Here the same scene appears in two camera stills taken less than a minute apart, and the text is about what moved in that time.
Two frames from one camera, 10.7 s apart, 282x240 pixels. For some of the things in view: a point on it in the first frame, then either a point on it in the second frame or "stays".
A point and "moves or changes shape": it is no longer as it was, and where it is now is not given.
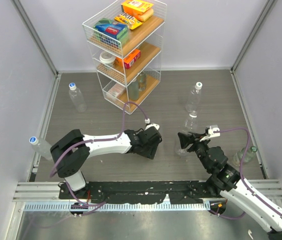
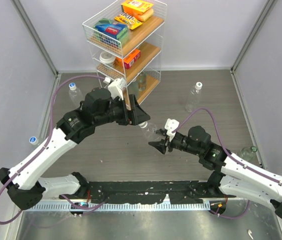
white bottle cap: x=193 y=114 -> x=143 y=125
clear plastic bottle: x=77 y=97 stays
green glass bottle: x=248 y=157 stays
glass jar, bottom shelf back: x=142 y=81 stays
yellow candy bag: x=126 y=18 stays
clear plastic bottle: x=189 y=126 moves or changes shape
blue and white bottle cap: x=72 y=86 stays
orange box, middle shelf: x=129 y=59 stays
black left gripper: x=150 y=153 -> x=136 y=116
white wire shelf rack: x=126 y=42 stays
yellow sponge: x=146 y=15 stays
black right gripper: x=185 y=140 -> x=160 y=145
